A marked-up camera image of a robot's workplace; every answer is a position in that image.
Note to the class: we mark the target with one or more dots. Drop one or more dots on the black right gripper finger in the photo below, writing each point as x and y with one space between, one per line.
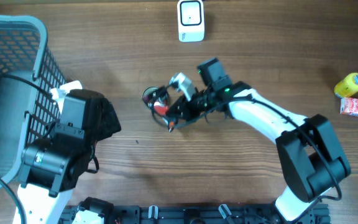
157 95
173 126

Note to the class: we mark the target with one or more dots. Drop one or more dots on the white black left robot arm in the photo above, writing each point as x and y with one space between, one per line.
52 164

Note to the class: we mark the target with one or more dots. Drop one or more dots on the yellow candy jar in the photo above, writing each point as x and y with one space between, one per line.
348 86

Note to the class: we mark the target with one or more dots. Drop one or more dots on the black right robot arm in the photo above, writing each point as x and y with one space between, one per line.
312 159

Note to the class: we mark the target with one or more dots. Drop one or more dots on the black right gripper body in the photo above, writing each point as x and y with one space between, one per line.
201 100

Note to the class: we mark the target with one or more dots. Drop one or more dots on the white barcode scanner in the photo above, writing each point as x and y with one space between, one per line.
190 16

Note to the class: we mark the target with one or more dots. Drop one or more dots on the grey plastic mesh basket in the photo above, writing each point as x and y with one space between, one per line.
28 71

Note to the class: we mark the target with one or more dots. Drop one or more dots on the red white juice carton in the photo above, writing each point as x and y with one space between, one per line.
349 106

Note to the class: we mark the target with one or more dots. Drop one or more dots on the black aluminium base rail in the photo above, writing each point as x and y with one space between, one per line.
93 210

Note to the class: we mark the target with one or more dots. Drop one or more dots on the tin can with pull tab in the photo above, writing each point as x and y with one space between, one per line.
144 97

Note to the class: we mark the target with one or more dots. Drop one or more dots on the red black snack packet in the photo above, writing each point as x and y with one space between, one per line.
159 110

